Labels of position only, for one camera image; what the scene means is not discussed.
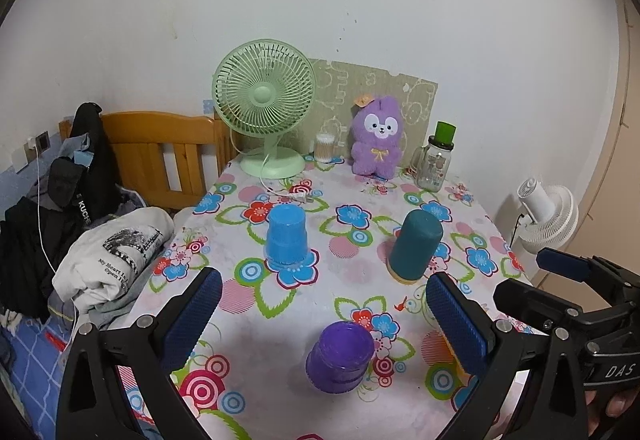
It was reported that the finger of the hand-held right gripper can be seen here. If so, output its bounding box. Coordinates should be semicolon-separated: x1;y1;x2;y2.
493;280;622;337
536;247;640;307

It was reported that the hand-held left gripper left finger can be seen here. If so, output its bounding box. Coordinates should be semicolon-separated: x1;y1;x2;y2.
56;267;224;440

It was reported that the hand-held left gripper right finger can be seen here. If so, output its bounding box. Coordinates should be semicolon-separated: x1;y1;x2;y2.
425;271;590;440

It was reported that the purple cup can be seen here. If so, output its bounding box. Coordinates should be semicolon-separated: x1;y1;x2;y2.
306;321;375;395

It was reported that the teal cup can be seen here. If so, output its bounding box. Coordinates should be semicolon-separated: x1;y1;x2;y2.
388;210;444;283

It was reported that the blue cup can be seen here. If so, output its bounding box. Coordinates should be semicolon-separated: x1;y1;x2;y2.
265;206;307;269

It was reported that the person's right hand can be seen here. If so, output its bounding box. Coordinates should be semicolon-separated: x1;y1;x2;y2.
586;382;640;439

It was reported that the white standing fan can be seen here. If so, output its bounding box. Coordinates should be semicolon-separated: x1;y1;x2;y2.
514;177;580;257

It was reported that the grey folded garment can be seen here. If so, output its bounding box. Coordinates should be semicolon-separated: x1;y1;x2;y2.
50;290;151;337

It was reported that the white printed shirt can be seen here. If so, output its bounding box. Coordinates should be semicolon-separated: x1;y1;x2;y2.
52;207;176;315

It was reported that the beige door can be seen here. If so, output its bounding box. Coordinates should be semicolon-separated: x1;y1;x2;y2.
530;0;640;291

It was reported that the floral tablecloth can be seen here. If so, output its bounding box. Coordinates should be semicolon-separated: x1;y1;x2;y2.
107;155;543;440

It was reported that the glass jar with green lid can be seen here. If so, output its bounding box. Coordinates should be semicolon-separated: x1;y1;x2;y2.
411;121;457;193

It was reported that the blue checked bed sheet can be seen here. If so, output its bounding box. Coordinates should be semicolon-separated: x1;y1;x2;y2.
0;310;166;440

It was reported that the black clothes pile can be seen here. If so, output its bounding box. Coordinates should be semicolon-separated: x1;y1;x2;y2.
0;194;67;321

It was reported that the black jacket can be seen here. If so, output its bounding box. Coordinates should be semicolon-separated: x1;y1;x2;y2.
64;102;122;231

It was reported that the wooden bed headboard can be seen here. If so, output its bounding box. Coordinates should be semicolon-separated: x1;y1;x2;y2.
59;111;238;211

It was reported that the purple plush toy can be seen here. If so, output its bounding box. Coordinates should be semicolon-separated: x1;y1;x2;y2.
350;93;406;179

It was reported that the cotton swab container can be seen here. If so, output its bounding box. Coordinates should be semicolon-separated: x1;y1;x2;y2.
314;133;337;163

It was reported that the green desk fan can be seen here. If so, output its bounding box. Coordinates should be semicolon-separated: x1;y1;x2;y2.
212;41;317;181

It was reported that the patterned beige board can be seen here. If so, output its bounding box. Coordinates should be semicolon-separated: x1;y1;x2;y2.
300;58;440;171

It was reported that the white fan cable with plug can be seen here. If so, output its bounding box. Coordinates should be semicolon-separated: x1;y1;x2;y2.
229;127;314;203

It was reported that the white charging cable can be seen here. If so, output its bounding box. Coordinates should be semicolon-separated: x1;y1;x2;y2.
30;142;82;337

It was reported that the wall socket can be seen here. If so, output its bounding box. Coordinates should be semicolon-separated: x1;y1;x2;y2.
25;131;51;155

